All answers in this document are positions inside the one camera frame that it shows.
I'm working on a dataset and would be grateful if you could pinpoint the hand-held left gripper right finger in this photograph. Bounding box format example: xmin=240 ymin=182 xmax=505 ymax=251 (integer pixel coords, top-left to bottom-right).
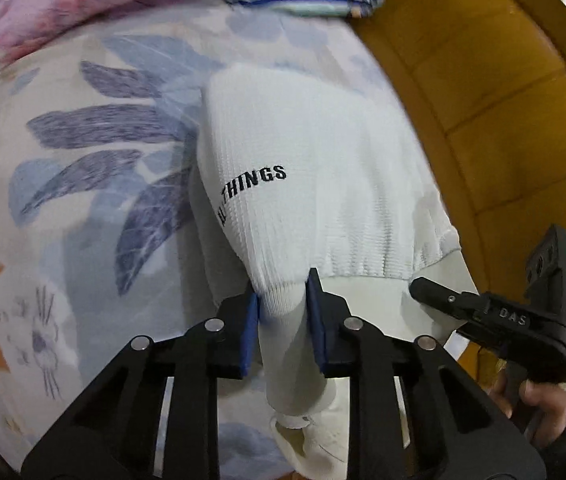
xmin=305 ymin=267 xmax=546 ymax=480

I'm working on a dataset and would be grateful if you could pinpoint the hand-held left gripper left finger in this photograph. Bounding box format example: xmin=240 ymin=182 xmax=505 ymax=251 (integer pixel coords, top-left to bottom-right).
xmin=20 ymin=292 xmax=265 ymax=480

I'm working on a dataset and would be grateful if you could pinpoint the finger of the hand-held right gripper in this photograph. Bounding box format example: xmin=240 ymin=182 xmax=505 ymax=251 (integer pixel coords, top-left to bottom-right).
xmin=409 ymin=276 xmax=481 ymax=322

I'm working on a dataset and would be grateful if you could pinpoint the white button-up jacket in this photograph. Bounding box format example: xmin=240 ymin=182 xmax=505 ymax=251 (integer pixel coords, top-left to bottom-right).
xmin=187 ymin=62 xmax=482 ymax=480

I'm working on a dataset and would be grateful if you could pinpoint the person's right hand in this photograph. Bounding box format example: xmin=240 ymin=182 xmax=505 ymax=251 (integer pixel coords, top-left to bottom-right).
xmin=492 ymin=372 xmax=566 ymax=450

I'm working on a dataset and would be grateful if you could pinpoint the wooden bed headboard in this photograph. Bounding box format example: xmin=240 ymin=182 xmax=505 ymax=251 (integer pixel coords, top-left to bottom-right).
xmin=327 ymin=0 xmax=566 ymax=397

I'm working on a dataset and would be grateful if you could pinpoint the floral bed sheet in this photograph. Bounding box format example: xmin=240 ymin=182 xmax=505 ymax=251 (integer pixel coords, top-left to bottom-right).
xmin=0 ymin=0 xmax=464 ymax=480

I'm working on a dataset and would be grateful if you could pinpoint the purple floral quilt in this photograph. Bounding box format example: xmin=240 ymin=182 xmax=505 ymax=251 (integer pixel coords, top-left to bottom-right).
xmin=0 ymin=0 xmax=275 ymax=82

